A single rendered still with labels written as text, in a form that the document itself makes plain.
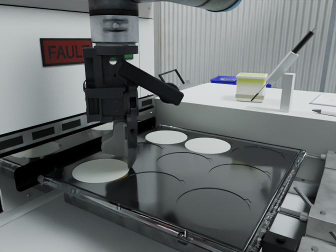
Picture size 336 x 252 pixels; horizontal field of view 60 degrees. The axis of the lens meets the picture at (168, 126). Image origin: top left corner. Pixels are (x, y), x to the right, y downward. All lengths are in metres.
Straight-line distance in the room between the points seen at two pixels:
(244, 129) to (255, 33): 2.17
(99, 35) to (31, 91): 0.17
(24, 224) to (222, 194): 0.34
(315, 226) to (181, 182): 0.20
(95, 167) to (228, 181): 0.24
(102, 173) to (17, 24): 0.28
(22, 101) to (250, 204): 0.40
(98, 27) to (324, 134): 0.49
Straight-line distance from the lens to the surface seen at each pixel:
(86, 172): 0.53
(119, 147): 0.50
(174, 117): 0.79
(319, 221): 0.43
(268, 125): 0.69
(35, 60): 0.56
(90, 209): 0.56
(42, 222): 0.57
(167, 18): 3.22
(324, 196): 0.54
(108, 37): 0.45
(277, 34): 2.79
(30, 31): 0.55
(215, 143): 0.66
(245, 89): 0.78
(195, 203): 0.43
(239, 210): 0.42
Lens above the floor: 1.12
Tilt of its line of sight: 17 degrees down
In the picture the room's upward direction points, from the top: straight up
